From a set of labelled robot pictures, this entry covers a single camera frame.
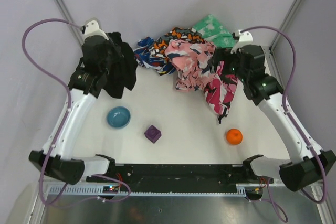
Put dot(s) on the pink navy patterned cloth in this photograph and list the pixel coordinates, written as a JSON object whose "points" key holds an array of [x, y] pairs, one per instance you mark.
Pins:
{"points": [[191, 62]]}

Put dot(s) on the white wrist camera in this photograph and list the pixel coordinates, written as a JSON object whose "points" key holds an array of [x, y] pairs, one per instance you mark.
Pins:
{"points": [[242, 39], [92, 28]]}

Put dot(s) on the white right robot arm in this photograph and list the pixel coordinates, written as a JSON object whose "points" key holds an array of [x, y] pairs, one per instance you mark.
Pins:
{"points": [[308, 162]]}

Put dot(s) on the pink camouflage trousers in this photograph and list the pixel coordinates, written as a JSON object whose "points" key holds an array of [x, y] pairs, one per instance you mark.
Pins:
{"points": [[220, 92]]}

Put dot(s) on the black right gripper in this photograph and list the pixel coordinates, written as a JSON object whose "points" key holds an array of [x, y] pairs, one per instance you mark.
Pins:
{"points": [[228, 60]]}

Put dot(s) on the black orange patterned cloth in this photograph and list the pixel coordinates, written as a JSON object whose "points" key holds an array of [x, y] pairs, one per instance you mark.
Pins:
{"points": [[186, 34]]}

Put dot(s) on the orange fruit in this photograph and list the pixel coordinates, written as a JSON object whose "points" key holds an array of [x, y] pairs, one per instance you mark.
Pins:
{"points": [[234, 136]]}

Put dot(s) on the blue bowl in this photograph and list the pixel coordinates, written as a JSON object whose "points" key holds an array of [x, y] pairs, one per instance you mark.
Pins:
{"points": [[118, 117]]}

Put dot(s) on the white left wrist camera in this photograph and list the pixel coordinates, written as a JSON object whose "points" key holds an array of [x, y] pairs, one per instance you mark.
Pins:
{"points": [[92, 28]]}

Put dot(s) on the purple cube block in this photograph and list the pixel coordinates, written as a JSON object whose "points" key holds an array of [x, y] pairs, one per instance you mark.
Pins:
{"points": [[153, 134]]}

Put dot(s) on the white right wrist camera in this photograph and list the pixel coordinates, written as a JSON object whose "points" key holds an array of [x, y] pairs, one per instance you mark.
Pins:
{"points": [[242, 39]]}

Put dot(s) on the slotted cable duct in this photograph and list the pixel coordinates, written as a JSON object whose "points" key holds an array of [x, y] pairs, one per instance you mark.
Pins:
{"points": [[113, 189]]}

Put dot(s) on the blue patterned cloth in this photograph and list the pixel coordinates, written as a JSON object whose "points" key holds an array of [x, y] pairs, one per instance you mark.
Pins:
{"points": [[162, 66]]}

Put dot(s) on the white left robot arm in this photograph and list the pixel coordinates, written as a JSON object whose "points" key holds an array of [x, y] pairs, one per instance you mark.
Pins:
{"points": [[151, 124]]}

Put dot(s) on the green white tie-dye cloth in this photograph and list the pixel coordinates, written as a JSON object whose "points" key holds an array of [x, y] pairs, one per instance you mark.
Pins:
{"points": [[212, 30]]}

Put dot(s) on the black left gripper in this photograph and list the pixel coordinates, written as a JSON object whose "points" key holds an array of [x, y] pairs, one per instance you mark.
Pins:
{"points": [[105, 57]]}

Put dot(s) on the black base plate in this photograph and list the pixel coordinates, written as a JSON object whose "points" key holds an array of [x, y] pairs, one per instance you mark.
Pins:
{"points": [[174, 176]]}

